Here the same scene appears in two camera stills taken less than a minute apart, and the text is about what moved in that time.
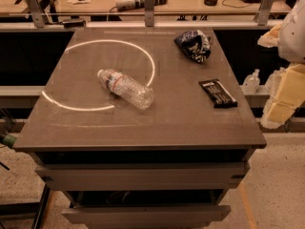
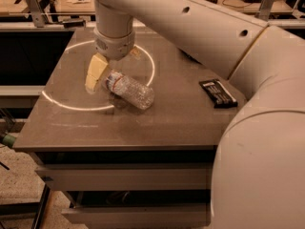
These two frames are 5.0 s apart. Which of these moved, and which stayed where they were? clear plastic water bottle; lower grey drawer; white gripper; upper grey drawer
Moved: white gripper
Stayed: clear plastic water bottle; upper grey drawer; lower grey drawer
